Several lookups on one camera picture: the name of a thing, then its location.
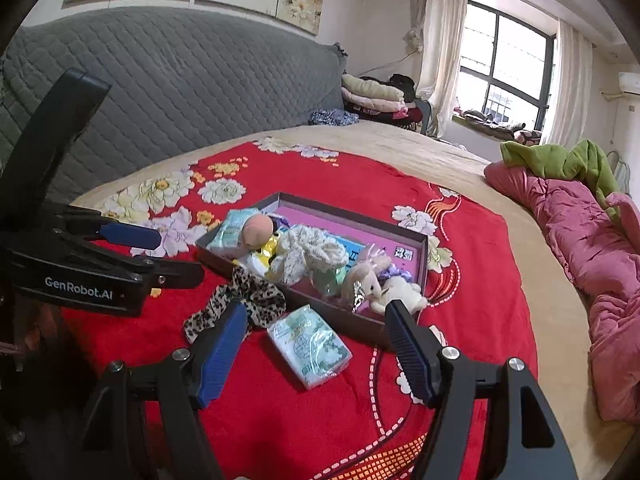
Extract dark cardboard box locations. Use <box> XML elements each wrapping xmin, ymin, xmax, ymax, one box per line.
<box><xmin>195</xmin><ymin>191</ymin><xmax>430</xmax><ymax>353</ymax></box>

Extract cream plush bear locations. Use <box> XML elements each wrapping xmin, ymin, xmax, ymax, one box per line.
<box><xmin>367</xmin><ymin>277</ymin><xmax>430</xmax><ymax>317</ymax></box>

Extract white curtain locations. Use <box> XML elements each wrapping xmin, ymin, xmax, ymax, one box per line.
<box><xmin>542</xmin><ymin>19</ymin><xmax>596</xmax><ymax>147</ymax></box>
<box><xmin>405</xmin><ymin>0</ymin><xmax>471</xmax><ymax>138</ymax></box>

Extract window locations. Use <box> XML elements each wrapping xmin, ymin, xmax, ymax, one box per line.
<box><xmin>452</xmin><ymin>0</ymin><xmax>558</xmax><ymax>131</ymax></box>

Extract cream lace scrunchie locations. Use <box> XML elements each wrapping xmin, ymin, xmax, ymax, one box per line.
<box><xmin>272</xmin><ymin>225</ymin><xmax>350</xmax><ymax>286</ymax></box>

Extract pink makeup sponge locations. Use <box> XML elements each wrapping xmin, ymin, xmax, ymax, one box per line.
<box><xmin>241</xmin><ymin>213</ymin><xmax>275</xmax><ymax>250</ymax></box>

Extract green makeup sponge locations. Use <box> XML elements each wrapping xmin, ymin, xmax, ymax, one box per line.
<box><xmin>310</xmin><ymin>267</ymin><xmax>348</xmax><ymax>298</ymax></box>

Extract purple scrunchie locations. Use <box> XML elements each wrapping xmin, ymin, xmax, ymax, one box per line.
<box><xmin>377</xmin><ymin>265</ymin><xmax>413</xmax><ymax>283</ymax></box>

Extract dark red clothes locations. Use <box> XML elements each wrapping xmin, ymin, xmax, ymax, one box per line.
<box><xmin>350</xmin><ymin>105</ymin><xmax>431</xmax><ymax>133</ymax></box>

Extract green blanket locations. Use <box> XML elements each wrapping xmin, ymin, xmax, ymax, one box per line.
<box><xmin>500</xmin><ymin>139</ymin><xmax>623</xmax><ymax>206</ymax></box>

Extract pink folded blanket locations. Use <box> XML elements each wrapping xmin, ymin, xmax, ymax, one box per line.
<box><xmin>345</xmin><ymin>94</ymin><xmax>408</xmax><ymax>116</ymax></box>

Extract black clothes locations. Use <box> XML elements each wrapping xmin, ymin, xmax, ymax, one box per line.
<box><xmin>360</xmin><ymin>74</ymin><xmax>418</xmax><ymax>103</ymax></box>

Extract blue patterned cloth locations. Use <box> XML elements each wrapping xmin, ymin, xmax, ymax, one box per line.
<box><xmin>307</xmin><ymin>108</ymin><xmax>361</xmax><ymax>127</ymax></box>

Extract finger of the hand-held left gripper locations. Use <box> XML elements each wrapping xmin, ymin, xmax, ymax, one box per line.
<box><xmin>65</xmin><ymin>205</ymin><xmax>162</xmax><ymax>253</ymax></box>
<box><xmin>95</xmin><ymin>245</ymin><xmax>206</xmax><ymax>291</ymax></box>

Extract white green tissue pack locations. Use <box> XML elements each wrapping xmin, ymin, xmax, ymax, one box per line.
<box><xmin>266</xmin><ymin>305</ymin><xmax>352</xmax><ymax>392</ymax></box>

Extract leopard print headband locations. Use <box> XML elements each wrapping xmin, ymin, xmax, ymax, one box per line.
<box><xmin>182</xmin><ymin>266</ymin><xmax>287</xmax><ymax>345</ymax></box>

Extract red floral blanket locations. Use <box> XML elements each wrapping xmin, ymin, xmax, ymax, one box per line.
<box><xmin>60</xmin><ymin>141</ymin><xmax>538</xmax><ymax>480</ymax></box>

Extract grey quilted headboard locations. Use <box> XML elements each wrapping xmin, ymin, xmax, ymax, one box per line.
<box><xmin>0</xmin><ymin>7</ymin><xmax>348</xmax><ymax>206</ymax></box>

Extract cream folded blanket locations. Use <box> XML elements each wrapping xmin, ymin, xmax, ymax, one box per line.
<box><xmin>341</xmin><ymin>74</ymin><xmax>405</xmax><ymax>103</ymax></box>

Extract white standing fan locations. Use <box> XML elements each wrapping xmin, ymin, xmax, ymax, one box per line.
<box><xmin>607</xmin><ymin>150</ymin><xmax>633</xmax><ymax>196</ymax></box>

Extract pink book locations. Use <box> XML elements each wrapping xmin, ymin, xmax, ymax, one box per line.
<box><xmin>272</xmin><ymin>202</ymin><xmax>416</xmax><ymax>281</ymax></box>

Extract pink quilt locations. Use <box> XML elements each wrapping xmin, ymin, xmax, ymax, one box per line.
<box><xmin>484</xmin><ymin>160</ymin><xmax>640</xmax><ymax>423</ymax></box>

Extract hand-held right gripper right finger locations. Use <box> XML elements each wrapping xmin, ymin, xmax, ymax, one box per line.
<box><xmin>384</xmin><ymin>299</ymin><xmax>571</xmax><ymax>480</ymax></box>

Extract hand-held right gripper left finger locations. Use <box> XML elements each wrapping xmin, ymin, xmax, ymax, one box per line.
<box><xmin>80</xmin><ymin>301</ymin><xmax>250</xmax><ymax>480</ymax></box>

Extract lilac scrunchie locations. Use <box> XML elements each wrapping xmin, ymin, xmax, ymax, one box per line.
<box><xmin>342</xmin><ymin>242</ymin><xmax>393</xmax><ymax>306</ymax></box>

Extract windowsill cushions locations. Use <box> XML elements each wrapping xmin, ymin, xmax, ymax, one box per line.
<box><xmin>452</xmin><ymin>109</ymin><xmax>543</xmax><ymax>143</ymax></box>

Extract yellow cartoon wipes packet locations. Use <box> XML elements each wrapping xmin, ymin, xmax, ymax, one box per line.
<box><xmin>245</xmin><ymin>235</ymin><xmax>286</xmax><ymax>278</ymax></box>

